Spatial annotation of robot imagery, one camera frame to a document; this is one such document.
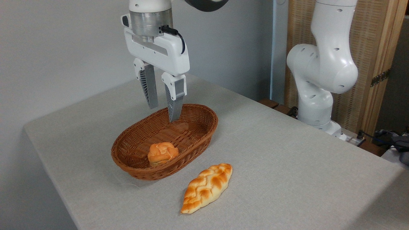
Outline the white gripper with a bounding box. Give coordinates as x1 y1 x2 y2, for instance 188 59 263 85
121 14 191 123

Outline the round golden bread roll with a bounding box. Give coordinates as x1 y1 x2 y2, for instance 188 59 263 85
147 142 179 167

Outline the braided golden bread loaf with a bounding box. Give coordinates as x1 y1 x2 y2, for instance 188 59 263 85
180 163 233 214

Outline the brown wicker oval basket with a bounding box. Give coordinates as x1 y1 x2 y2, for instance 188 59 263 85
111 103 219 181

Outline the grey tablecloth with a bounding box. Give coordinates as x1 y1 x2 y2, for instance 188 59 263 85
24 73 409 230

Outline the white power strip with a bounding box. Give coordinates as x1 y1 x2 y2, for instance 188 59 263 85
346 132 367 147

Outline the wooden woven folding screen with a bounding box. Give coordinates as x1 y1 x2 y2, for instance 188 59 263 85
284 0 409 138

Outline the dark metal screen hinge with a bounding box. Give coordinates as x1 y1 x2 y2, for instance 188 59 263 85
370 68 391 88

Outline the dark grey bundle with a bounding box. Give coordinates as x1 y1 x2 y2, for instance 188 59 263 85
372 129 409 166

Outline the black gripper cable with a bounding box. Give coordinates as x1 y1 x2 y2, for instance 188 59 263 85
160 25 186 55

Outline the white wall conduit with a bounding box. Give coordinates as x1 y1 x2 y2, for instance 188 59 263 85
270 0 276 100

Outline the black power cable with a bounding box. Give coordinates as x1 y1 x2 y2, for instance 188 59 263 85
357 129 409 148

